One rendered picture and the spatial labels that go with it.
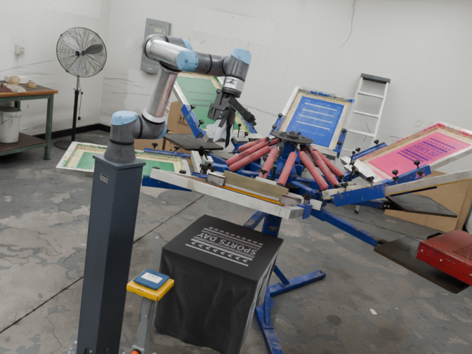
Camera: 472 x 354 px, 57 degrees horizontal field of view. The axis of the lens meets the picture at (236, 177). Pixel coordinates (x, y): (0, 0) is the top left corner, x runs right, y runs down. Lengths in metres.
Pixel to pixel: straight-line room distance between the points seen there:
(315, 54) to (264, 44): 0.74
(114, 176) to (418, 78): 4.77
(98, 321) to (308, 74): 4.67
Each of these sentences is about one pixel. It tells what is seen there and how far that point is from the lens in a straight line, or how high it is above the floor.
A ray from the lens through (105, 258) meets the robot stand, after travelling 2.31.
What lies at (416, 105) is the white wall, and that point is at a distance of 6.22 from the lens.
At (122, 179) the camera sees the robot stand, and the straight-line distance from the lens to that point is 2.15.
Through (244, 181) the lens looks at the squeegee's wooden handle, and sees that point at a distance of 2.26.
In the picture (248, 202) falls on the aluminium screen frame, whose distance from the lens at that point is 1.64.
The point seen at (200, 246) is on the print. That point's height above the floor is 0.95.
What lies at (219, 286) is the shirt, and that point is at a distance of 1.89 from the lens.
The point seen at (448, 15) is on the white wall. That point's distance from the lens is 6.26.
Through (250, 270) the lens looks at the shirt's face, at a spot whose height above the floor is 0.95.
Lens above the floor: 1.85
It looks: 17 degrees down
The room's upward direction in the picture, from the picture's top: 11 degrees clockwise
